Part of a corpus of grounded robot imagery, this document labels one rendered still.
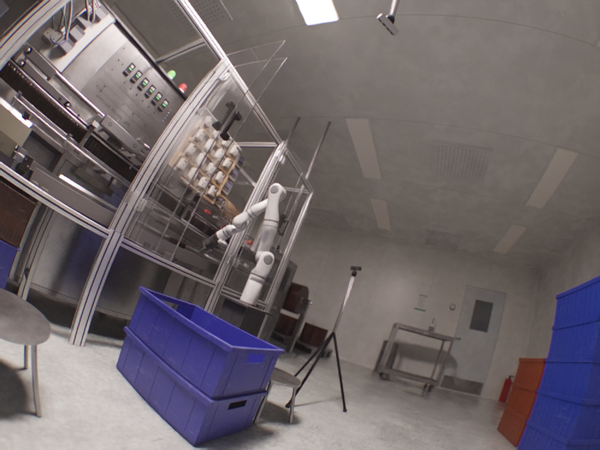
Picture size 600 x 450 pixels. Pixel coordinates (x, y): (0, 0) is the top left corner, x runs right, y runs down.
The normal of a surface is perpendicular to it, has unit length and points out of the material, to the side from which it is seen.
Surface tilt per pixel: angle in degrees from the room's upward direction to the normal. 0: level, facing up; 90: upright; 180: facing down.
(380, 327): 90
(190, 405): 90
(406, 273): 90
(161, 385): 90
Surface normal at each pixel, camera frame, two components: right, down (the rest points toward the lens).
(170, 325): -0.37, -0.43
